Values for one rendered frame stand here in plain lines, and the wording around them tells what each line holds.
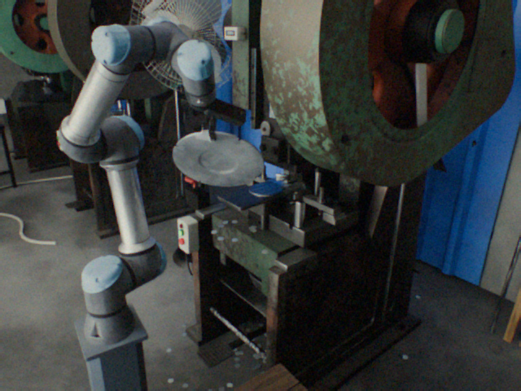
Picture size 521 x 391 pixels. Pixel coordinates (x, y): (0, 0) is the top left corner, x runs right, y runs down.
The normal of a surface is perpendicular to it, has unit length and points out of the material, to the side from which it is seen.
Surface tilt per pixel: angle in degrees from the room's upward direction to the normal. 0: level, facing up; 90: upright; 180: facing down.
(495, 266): 90
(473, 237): 90
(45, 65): 90
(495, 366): 0
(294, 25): 89
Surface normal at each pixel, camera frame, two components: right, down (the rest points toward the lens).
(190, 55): 0.02, -0.39
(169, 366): 0.00, -0.93
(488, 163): -0.78, 0.23
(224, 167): -0.08, 0.85
